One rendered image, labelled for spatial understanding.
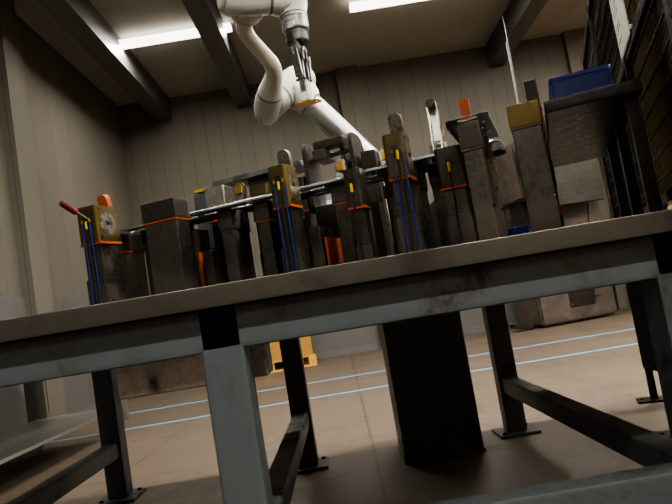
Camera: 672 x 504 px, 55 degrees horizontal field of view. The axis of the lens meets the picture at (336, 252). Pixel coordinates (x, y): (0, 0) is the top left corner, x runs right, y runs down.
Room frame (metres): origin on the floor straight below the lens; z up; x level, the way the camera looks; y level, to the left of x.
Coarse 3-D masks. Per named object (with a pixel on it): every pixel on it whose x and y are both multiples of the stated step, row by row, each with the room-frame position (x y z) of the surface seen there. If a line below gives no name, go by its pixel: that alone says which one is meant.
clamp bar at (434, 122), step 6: (426, 102) 1.99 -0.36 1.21; (432, 102) 1.98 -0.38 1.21; (426, 108) 2.01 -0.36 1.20; (432, 108) 2.02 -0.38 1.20; (432, 114) 2.02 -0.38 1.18; (438, 114) 2.00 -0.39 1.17; (432, 120) 2.01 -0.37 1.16; (438, 120) 2.00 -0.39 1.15; (432, 126) 2.01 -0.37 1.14; (438, 126) 1.99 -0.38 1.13; (432, 132) 2.00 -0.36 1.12; (438, 132) 2.00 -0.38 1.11; (432, 138) 2.00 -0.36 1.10; (438, 138) 2.00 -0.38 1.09; (432, 144) 2.00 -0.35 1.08
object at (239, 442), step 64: (576, 256) 1.20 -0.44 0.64; (640, 256) 1.20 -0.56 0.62; (192, 320) 1.19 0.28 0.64; (256, 320) 1.19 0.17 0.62; (320, 320) 1.19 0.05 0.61; (384, 320) 1.19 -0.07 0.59; (640, 320) 1.53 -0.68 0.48; (0, 384) 1.19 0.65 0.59; (128, 384) 1.45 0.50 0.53; (192, 384) 1.45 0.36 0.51; (512, 384) 2.48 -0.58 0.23; (256, 448) 1.19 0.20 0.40; (640, 448) 1.45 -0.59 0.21
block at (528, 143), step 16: (512, 112) 1.63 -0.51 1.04; (528, 112) 1.61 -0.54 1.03; (512, 128) 1.63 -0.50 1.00; (528, 128) 1.62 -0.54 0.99; (528, 144) 1.62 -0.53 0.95; (544, 144) 1.61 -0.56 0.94; (528, 160) 1.62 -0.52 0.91; (544, 160) 1.61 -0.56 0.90; (528, 176) 1.63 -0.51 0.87; (544, 176) 1.61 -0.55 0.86; (528, 192) 1.63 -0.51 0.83; (544, 192) 1.62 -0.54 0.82; (528, 208) 1.63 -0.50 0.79; (544, 208) 1.62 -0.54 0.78; (544, 224) 1.62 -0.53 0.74; (560, 224) 1.61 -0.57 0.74
